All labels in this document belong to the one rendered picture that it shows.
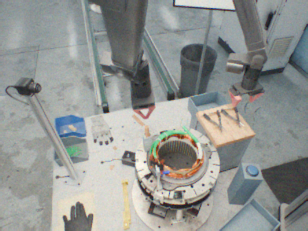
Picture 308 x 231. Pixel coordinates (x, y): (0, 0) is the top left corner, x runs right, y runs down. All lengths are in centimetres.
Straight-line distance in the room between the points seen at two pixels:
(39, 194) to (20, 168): 36
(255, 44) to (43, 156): 207
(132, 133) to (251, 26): 86
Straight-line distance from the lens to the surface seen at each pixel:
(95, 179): 121
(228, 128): 105
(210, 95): 121
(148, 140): 82
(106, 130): 136
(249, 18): 78
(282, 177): 233
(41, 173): 231
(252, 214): 92
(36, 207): 217
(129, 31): 33
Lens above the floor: 183
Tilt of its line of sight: 47 degrees down
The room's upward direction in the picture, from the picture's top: straight up
